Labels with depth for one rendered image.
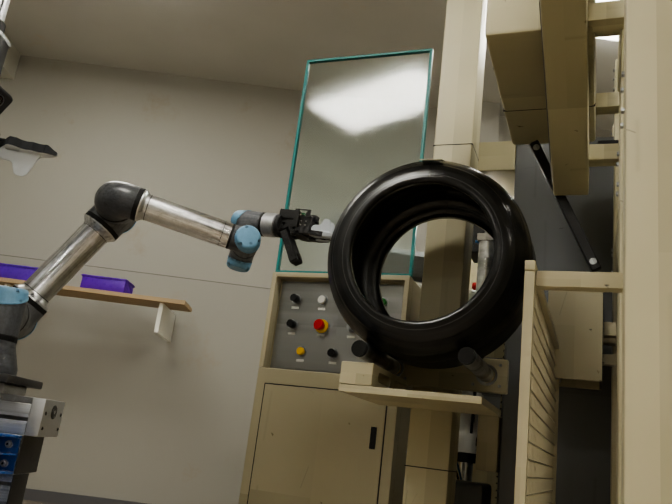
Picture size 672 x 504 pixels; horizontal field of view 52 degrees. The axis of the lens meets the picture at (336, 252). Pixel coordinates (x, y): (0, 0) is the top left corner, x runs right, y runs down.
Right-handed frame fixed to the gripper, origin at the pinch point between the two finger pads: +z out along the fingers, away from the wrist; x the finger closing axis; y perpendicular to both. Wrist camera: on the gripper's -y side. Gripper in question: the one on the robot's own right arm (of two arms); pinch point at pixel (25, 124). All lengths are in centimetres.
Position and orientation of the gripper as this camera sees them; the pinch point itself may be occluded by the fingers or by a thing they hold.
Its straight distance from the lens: 117.9
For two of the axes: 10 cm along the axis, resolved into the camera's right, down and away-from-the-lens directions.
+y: -1.7, 9.0, -3.9
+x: -3.8, -4.3, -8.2
